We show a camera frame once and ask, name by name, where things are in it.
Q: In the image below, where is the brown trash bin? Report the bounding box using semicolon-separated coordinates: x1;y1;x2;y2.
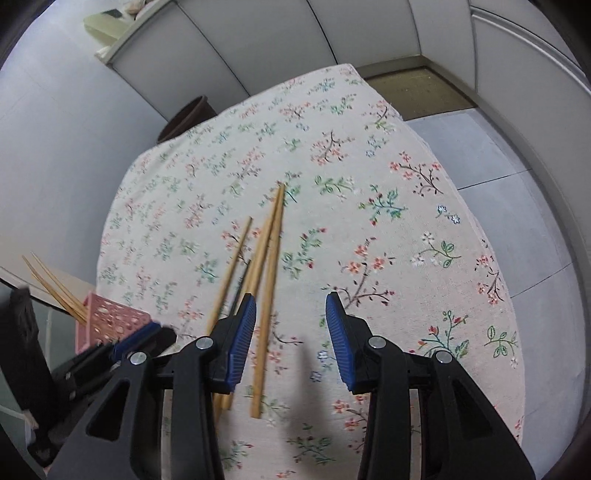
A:
157;95;218;145

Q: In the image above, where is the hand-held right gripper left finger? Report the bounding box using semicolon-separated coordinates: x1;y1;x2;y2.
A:
53;293;257;480

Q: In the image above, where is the tan bamboo chopstick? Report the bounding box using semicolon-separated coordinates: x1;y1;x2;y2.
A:
205;216;254;335
221;183;283;412
249;183;288;420
212;258;259;424

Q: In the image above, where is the bunch of wooden chopsticks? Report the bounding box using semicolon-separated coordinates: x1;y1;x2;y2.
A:
22;251;89;324

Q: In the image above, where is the black chopstick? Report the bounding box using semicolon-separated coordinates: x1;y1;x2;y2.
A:
229;259;251;317

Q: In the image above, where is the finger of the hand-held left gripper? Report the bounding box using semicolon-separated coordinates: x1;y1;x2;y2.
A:
9;287;48;412
52;323;178;398

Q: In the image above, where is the olive floor mat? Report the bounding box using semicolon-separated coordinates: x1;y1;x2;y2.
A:
365;65;476;121

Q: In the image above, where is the pale green board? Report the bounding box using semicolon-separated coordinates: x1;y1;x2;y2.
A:
83;11;134;47

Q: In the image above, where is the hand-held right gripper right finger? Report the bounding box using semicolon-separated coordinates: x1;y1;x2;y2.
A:
325;292;536;480

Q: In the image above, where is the pink perforated plastic basket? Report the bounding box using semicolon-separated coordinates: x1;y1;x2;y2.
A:
75;292;153;356

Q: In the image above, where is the white kitchen cabinet run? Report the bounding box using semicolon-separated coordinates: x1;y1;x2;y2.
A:
95;0;587;287

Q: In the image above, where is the floral tablecloth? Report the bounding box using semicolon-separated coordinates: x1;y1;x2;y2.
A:
95;64;527;480

